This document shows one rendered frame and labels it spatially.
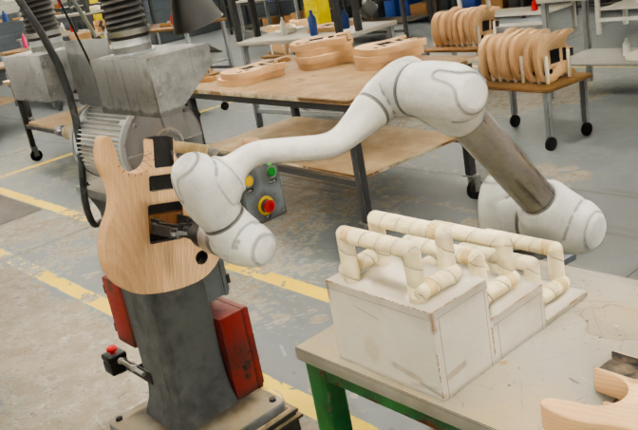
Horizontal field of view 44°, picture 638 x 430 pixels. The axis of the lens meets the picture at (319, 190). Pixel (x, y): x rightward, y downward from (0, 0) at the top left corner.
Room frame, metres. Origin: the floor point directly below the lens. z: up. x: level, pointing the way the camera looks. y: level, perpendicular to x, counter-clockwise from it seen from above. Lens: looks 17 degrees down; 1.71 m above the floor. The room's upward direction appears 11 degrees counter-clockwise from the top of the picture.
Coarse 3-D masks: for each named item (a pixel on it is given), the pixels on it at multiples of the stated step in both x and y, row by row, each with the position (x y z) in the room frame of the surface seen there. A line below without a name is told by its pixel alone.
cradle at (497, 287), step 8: (512, 272) 1.35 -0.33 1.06; (496, 280) 1.33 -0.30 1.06; (504, 280) 1.33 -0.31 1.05; (512, 280) 1.33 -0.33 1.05; (488, 288) 1.31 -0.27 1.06; (496, 288) 1.31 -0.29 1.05; (504, 288) 1.32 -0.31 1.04; (512, 288) 1.34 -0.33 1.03; (488, 296) 1.29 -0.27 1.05; (496, 296) 1.30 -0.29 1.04
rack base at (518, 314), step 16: (464, 272) 1.46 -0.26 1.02; (528, 288) 1.34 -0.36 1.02; (496, 304) 1.30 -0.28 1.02; (512, 304) 1.29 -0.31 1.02; (528, 304) 1.32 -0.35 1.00; (496, 320) 1.26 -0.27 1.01; (512, 320) 1.29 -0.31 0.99; (528, 320) 1.32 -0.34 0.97; (544, 320) 1.35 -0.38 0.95; (496, 336) 1.26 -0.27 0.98; (512, 336) 1.28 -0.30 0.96; (528, 336) 1.31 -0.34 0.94; (496, 352) 1.25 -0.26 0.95
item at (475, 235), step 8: (448, 224) 1.47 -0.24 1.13; (456, 224) 1.46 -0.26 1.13; (456, 232) 1.44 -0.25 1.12; (464, 232) 1.42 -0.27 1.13; (472, 232) 1.41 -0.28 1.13; (480, 232) 1.40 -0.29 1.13; (488, 232) 1.39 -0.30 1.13; (496, 232) 1.38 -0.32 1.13; (464, 240) 1.42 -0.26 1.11; (472, 240) 1.41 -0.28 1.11; (480, 240) 1.39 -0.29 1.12; (488, 240) 1.37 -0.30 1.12; (496, 240) 1.36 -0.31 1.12; (504, 240) 1.35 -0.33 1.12
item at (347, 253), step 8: (344, 248) 1.34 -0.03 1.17; (352, 248) 1.34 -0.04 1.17; (344, 256) 1.34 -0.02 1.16; (352, 256) 1.34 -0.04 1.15; (344, 264) 1.34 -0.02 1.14; (352, 264) 1.34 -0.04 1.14; (344, 272) 1.34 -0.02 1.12; (352, 272) 1.34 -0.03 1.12; (344, 280) 1.35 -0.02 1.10; (352, 280) 1.34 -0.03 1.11
